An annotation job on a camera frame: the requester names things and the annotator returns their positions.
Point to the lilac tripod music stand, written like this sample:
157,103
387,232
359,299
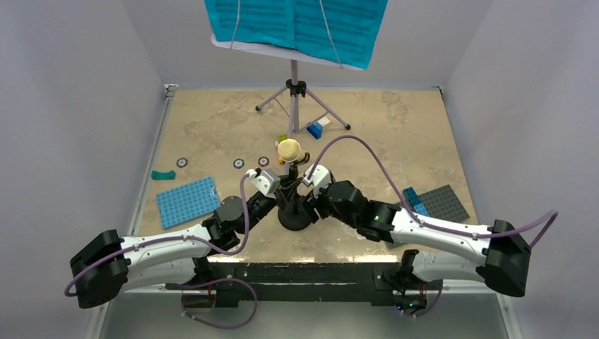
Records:
298,90

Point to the teal sheet music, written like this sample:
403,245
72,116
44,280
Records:
342,32

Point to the light blue brick plate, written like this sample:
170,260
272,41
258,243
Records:
420,209

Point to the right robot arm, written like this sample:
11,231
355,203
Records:
495,255

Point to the black microphone desk stand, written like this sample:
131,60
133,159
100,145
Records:
293,217

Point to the teal curved block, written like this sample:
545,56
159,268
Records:
156,175

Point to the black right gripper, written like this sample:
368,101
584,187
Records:
309,204

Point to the light blue brick baseplate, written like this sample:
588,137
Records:
188,202

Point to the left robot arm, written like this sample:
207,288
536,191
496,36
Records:
110,264

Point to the cream microphone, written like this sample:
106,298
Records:
289,150

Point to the colourful toy brick car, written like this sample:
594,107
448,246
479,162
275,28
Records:
281,138

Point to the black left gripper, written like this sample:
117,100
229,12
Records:
287,188

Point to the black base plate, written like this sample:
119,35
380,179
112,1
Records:
379,284

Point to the dark blue poker chip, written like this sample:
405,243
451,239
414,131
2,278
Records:
182,162

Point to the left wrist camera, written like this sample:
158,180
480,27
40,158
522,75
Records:
266,181

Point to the blue white brick stack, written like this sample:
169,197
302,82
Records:
316,128

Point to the dark blue brick plate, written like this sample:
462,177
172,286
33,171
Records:
412,197

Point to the grey brick baseplate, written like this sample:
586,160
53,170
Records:
443,203

